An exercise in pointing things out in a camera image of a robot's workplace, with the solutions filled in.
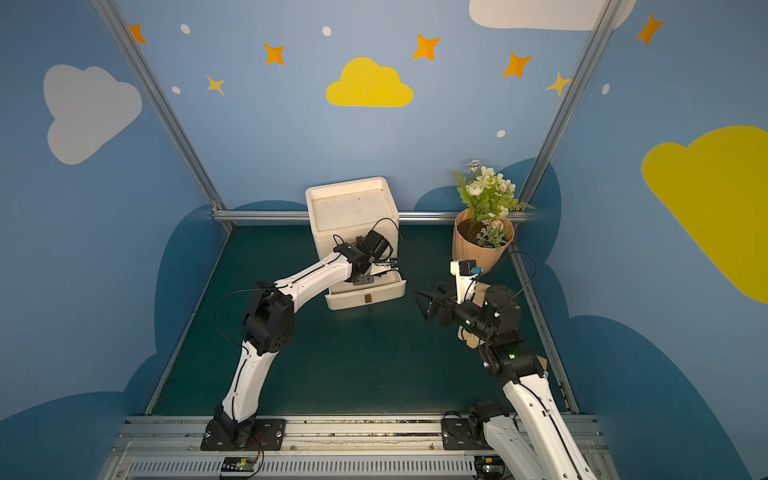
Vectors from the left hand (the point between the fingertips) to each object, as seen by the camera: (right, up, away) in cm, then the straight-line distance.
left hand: (359, 260), depth 97 cm
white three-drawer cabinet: (-6, +17, -1) cm, 18 cm away
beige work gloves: (+36, -25, -7) cm, 44 cm away
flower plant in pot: (+41, +10, 0) cm, 43 cm away
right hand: (+20, -6, -27) cm, 34 cm away
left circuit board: (-27, -49, -25) cm, 62 cm away
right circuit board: (+35, -51, -24) cm, 67 cm away
